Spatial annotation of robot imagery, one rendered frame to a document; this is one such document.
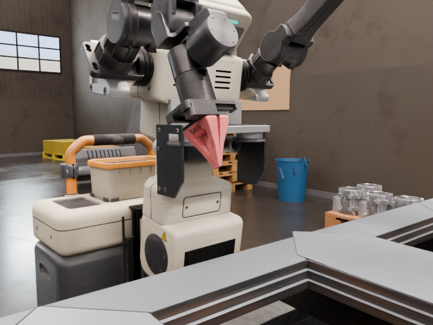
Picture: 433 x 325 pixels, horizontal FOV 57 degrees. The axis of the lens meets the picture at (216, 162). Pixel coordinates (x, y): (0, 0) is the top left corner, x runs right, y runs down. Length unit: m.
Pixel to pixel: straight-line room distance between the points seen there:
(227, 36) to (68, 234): 0.72
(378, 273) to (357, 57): 4.70
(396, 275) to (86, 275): 0.83
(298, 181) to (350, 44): 1.77
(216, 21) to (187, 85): 0.10
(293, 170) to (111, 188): 3.94
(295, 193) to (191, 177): 4.10
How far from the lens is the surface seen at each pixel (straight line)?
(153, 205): 1.00
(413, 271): 0.63
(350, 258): 0.65
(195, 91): 0.63
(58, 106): 12.18
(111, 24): 0.82
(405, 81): 4.91
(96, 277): 1.21
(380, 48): 5.10
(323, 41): 5.52
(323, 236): 0.75
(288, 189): 5.07
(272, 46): 1.06
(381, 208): 3.72
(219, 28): 0.62
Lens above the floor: 1.06
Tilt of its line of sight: 7 degrees down
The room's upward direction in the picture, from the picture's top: straight up
